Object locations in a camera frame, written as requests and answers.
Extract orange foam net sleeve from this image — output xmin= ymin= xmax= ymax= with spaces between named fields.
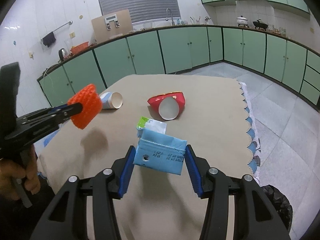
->
xmin=67 ymin=84 xmax=103 ymax=129

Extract light blue milk carton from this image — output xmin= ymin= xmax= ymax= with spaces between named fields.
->
xmin=133 ymin=129 xmax=187 ymax=175

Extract blue and white paper cup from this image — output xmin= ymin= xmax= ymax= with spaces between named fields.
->
xmin=100 ymin=92 xmax=123 ymax=109

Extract red paper cup gold print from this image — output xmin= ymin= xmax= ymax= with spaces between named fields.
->
xmin=147 ymin=92 xmax=185 ymax=120

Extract black trash bin with bag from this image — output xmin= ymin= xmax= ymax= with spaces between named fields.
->
xmin=261 ymin=185 xmax=293 ymax=232

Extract green lower kitchen cabinets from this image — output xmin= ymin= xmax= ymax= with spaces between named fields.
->
xmin=37 ymin=25 xmax=319 ymax=109

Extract person's left hand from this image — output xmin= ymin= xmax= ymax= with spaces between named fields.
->
xmin=1 ymin=145 xmax=41 ymax=200

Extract steel electric kettle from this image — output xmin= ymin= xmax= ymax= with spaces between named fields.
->
xmin=58 ymin=48 xmax=68 ymax=62

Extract orange plastic basket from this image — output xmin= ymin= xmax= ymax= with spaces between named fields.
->
xmin=71 ymin=42 xmax=89 ymax=55

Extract cardboard sheet with scale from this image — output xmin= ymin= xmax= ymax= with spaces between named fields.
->
xmin=91 ymin=9 xmax=133 ymax=43

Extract chrome sink faucet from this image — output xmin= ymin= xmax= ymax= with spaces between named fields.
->
xmin=165 ymin=8 xmax=175 ymax=26

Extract white cooking pot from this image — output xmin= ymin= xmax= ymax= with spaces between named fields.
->
xmin=236 ymin=16 xmax=249 ymax=28

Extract black wok on stove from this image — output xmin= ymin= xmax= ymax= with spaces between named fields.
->
xmin=253 ymin=19 xmax=268 ymax=31

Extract dark towel on rail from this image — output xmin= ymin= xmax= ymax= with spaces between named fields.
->
xmin=42 ymin=31 xmax=56 ymax=48

